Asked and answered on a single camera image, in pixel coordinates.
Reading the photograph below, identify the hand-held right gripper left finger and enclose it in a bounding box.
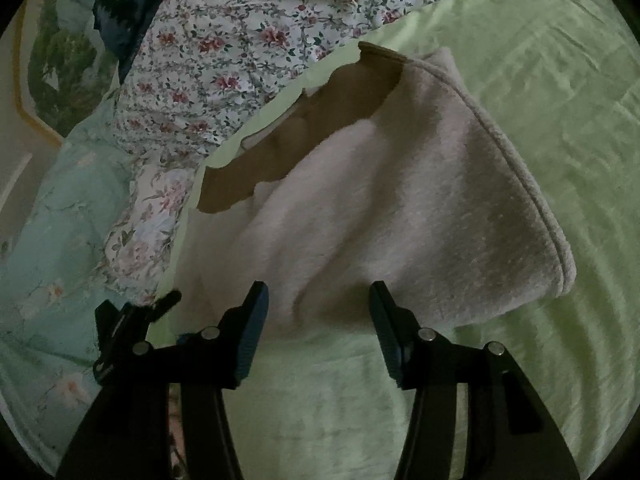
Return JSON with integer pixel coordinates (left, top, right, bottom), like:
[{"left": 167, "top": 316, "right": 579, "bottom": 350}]
[{"left": 55, "top": 280, "right": 271, "bottom": 480}]

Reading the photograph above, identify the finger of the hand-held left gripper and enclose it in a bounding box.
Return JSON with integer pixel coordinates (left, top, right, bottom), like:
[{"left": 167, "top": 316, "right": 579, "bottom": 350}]
[
  {"left": 122, "top": 289, "right": 182, "bottom": 322},
  {"left": 93, "top": 301, "right": 151, "bottom": 387}
]

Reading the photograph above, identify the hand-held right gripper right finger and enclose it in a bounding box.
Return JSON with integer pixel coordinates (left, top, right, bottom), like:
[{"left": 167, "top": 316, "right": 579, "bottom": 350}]
[{"left": 369, "top": 281, "right": 581, "bottom": 480}]

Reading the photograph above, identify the beige knit sweater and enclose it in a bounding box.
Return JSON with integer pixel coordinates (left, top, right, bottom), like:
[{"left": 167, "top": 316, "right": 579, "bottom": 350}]
[{"left": 170, "top": 41, "right": 577, "bottom": 342}]

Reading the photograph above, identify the small floral pillow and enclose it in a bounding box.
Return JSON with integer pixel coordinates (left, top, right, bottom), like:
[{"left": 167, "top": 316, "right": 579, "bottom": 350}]
[{"left": 102, "top": 167, "right": 201, "bottom": 306}]

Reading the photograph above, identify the teal floral bedding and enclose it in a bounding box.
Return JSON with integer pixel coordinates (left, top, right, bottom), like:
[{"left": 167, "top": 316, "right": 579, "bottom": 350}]
[{"left": 0, "top": 95, "right": 176, "bottom": 476}]

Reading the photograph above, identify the white floral quilt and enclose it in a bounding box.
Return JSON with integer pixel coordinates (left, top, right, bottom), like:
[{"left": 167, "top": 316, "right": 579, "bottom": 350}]
[{"left": 107, "top": 0, "right": 543, "bottom": 171}]

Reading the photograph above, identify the dark blue pillow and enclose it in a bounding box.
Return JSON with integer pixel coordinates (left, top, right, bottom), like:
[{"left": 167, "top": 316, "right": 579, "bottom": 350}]
[{"left": 92, "top": 0, "right": 183, "bottom": 83}]

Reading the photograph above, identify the light green bed sheet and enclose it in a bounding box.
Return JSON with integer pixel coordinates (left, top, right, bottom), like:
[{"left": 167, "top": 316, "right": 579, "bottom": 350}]
[{"left": 150, "top": 0, "right": 640, "bottom": 480}]

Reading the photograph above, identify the green landscape wall poster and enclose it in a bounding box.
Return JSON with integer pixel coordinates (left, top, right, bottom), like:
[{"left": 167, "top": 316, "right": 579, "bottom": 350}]
[{"left": 15, "top": 0, "right": 121, "bottom": 143}]

